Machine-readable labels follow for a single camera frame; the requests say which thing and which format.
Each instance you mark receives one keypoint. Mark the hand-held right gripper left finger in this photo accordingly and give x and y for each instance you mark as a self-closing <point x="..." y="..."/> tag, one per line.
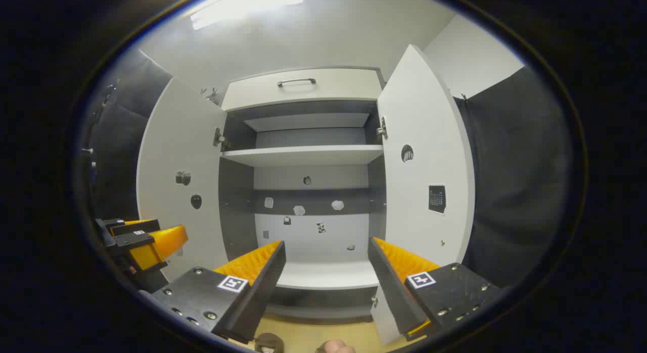
<point x="263" y="292"/>

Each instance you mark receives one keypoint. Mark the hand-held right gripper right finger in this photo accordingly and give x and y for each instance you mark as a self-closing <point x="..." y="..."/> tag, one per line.
<point x="391" y="297"/>

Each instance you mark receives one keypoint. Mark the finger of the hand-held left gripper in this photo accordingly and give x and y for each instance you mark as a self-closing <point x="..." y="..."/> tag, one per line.
<point x="136" y="227"/>
<point x="162" y="241"/>

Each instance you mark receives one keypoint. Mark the brown fuzzy shoe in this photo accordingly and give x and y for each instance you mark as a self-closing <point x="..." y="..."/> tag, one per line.
<point x="268" y="343"/>

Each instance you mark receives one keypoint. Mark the white shoe cabinet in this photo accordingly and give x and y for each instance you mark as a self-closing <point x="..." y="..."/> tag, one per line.
<point x="308" y="241"/>

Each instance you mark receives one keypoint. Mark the white cabinet door camera sticker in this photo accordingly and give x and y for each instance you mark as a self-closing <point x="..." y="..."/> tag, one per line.
<point x="172" y="150"/>

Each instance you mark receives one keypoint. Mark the white cabinet door cat sticker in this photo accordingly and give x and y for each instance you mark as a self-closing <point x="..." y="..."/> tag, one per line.
<point x="424" y="115"/>

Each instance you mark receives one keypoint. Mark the white cabinet shelf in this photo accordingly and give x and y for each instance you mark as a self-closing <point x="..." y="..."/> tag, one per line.
<point x="303" y="155"/>
<point x="303" y="122"/>

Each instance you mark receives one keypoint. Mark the white cabinet drawer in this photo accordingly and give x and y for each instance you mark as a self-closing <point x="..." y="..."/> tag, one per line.
<point x="328" y="87"/>

